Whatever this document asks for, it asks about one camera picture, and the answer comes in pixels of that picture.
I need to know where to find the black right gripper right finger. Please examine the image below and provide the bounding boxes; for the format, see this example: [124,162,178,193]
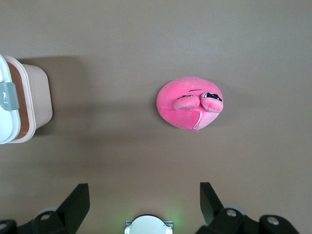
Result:
[195,181,300,234]

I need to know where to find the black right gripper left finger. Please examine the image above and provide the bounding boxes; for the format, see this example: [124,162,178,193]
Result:
[0,183,91,234]

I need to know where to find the white box lid grey clips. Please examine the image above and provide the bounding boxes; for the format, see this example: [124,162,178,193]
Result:
[0,54,20,145]

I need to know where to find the pink plush toy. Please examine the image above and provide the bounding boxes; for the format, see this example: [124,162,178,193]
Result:
[156,77,224,133]

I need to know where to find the pink plastic box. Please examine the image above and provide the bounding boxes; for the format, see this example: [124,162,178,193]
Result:
[2,55,54,143]

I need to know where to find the brown table mat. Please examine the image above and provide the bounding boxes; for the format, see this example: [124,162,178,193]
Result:
[0,0,312,234]

